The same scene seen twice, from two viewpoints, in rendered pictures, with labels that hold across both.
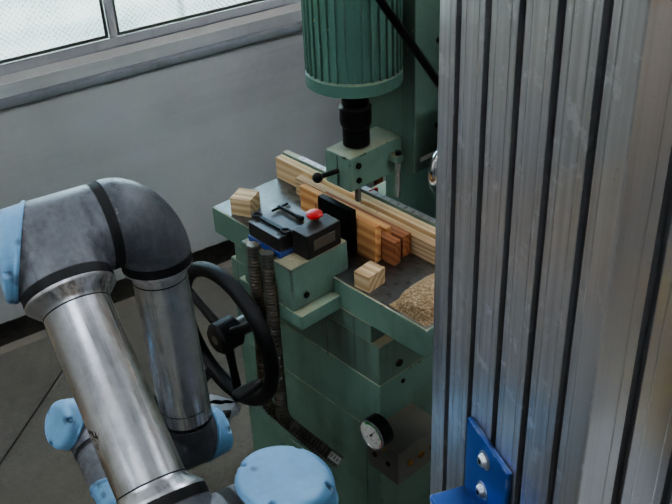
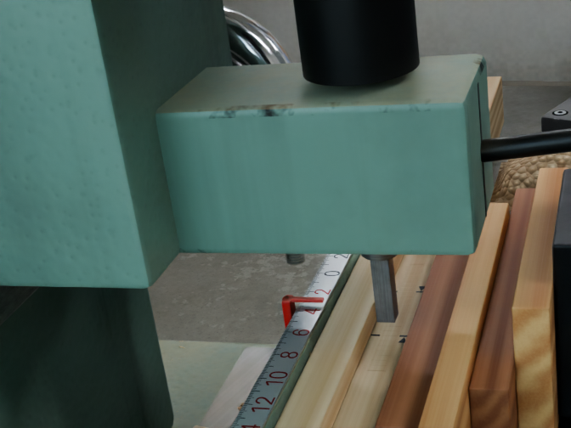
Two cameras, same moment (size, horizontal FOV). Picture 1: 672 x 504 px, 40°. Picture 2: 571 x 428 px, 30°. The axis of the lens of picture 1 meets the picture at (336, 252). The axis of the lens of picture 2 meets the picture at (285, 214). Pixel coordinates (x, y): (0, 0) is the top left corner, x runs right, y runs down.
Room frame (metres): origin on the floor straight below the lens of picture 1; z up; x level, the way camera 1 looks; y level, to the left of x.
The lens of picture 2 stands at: (1.84, 0.33, 1.20)
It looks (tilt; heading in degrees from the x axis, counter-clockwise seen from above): 23 degrees down; 241
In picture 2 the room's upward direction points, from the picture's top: 8 degrees counter-clockwise
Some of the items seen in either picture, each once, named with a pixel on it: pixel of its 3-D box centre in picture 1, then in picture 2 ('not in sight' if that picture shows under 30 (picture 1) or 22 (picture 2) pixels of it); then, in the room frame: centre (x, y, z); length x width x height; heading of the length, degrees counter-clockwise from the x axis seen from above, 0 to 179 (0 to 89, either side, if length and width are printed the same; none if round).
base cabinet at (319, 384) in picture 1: (401, 401); not in sight; (1.66, -0.14, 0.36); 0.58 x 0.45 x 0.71; 131
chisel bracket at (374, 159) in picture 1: (365, 162); (330, 168); (1.59, -0.06, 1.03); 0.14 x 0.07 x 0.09; 131
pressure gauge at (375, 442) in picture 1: (378, 434); not in sight; (1.25, -0.06, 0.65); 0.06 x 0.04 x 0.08; 41
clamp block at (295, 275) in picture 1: (295, 261); not in sight; (1.43, 0.07, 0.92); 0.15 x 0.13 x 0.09; 41
